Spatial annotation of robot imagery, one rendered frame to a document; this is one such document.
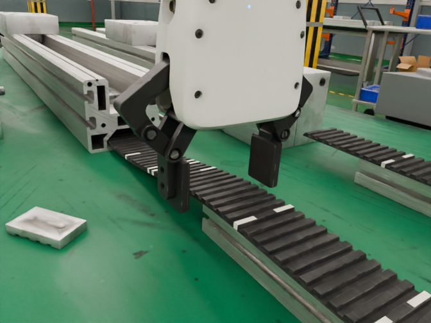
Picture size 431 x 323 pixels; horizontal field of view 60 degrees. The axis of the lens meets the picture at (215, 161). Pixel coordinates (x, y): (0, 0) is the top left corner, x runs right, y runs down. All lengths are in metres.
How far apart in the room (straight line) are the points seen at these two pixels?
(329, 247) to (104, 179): 0.24
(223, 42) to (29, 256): 0.19
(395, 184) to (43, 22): 0.83
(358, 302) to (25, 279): 0.20
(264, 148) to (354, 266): 0.12
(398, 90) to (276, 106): 0.48
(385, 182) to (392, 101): 0.34
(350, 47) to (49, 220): 8.90
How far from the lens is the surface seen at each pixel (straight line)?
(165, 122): 0.26
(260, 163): 0.32
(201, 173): 0.33
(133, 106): 0.23
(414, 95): 0.72
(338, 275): 0.22
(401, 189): 0.40
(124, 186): 0.37
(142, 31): 0.80
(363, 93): 3.47
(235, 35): 0.24
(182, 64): 0.23
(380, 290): 0.22
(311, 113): 0.51
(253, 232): 0.24
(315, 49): 3.84
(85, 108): 0.44
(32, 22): 1.00
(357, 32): 5.67
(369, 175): 0.42
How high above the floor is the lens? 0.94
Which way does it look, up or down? 23 degrees down
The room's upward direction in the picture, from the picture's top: 3 degrees clockwise
